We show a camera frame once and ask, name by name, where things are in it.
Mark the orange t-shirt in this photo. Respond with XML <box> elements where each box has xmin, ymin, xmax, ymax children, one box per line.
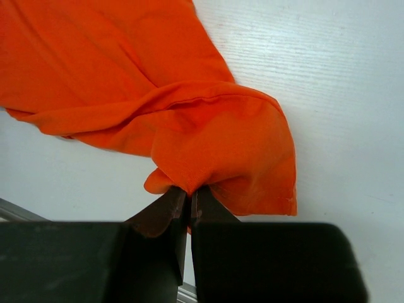
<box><xmin>1</xmin><ymin>1</ymin><xmax>297</xmax><ymax>216</ymax></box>

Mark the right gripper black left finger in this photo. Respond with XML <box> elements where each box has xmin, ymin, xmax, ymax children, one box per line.
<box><xmin>1</xmin><ymin>187</ymin><xmax>187</xmax><ymax>302</ymax></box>

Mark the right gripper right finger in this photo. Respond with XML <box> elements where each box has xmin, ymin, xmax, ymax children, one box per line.
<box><xmin>191</xmin><ymin>187</ymin><xmax>369</xmax><ymax>302</ymax></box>

